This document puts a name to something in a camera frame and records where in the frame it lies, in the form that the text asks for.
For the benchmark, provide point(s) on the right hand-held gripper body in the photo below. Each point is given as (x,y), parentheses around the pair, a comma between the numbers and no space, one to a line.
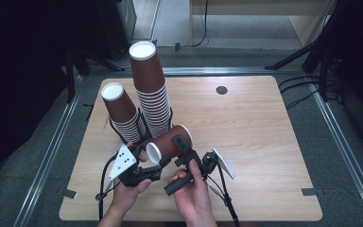
(209,162)

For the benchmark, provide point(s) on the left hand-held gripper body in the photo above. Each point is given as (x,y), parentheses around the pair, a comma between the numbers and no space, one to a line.
(123,162)

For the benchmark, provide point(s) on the single brown paper cup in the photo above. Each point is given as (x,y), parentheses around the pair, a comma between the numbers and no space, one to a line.
(167,143)

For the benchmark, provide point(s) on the tall stack of brown cups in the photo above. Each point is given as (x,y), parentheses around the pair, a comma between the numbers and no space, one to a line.
(148,72)

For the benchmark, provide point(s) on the person's left hand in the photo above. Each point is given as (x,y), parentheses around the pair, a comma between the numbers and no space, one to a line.
(126,197)

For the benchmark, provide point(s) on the person's right hand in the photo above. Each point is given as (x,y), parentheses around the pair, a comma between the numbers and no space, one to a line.
(195,201)

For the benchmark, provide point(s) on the short stack of brown cups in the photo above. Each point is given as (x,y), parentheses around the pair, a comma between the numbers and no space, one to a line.
(119,107)

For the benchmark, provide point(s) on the grey tape strip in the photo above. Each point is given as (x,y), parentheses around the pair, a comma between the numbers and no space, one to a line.
(69,193)
(310,191)

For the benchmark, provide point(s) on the dark round table grommet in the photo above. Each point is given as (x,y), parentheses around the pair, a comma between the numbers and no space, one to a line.
(221,90)

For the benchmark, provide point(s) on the black floor plug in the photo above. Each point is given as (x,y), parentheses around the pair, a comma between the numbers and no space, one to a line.
(177,47)

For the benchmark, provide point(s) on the black tripod stand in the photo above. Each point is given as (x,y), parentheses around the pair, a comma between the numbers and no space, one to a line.
(323,82)
(70,78)

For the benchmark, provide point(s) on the dark metal cabinet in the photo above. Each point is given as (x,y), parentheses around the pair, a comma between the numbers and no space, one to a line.
(119,28)

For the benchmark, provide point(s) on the metal floor rail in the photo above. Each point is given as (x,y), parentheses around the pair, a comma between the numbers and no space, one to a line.
(48,157)
(343,148)
(233,71)

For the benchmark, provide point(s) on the light wooden furniture frame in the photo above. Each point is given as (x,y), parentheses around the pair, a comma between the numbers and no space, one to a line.
(302,28)

